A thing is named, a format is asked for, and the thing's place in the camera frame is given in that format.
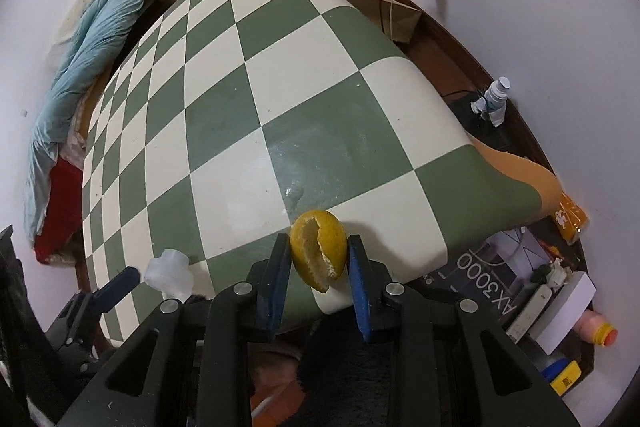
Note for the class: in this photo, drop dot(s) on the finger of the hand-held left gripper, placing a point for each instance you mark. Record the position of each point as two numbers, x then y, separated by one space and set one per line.
120 283

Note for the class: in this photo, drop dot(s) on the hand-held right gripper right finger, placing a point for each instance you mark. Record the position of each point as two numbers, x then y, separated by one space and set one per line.
361 297

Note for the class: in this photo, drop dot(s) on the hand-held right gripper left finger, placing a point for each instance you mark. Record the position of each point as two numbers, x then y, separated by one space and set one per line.
277 297

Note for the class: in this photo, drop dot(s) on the clear plastic cup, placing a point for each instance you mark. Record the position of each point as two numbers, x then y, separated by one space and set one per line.
170 274

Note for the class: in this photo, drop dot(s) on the yellow citrus peel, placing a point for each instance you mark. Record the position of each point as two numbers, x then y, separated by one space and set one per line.
317 247

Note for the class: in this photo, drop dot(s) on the person's leg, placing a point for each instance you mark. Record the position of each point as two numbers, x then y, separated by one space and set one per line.
345 372

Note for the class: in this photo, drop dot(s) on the brown slipper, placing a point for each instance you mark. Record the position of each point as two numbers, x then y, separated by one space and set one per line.
272 374

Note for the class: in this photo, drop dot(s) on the red bed sheet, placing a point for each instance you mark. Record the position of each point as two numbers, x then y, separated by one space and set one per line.
60 207

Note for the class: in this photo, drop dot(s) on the black box with white lettering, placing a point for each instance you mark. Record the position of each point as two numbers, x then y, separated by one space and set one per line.
480 277

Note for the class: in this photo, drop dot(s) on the patterned cloth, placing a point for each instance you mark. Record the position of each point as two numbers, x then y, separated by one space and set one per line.
75 142

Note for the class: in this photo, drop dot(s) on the green checkered tablecloth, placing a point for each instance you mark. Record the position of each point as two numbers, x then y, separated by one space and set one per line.
225 132

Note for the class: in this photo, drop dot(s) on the black bag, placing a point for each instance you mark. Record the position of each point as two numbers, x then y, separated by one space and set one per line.
475 129

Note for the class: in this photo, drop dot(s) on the flat white box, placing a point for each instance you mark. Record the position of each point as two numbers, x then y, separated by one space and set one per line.
565 309

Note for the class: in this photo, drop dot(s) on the yellow and blue object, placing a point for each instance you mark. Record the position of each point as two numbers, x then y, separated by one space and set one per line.
562 373

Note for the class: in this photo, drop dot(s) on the orange drink packet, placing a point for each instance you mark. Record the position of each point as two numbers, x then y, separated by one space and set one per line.
570 214

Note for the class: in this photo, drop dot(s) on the light blue duvet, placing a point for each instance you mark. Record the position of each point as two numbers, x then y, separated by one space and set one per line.
85 57

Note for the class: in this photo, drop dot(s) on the white bottle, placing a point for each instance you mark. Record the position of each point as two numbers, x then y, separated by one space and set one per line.
495 99

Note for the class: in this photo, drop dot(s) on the orange capped bottle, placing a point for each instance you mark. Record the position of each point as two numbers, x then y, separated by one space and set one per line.
597 329

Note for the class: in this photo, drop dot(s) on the brown cardboard box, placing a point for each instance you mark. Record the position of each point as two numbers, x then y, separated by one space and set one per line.
400 17

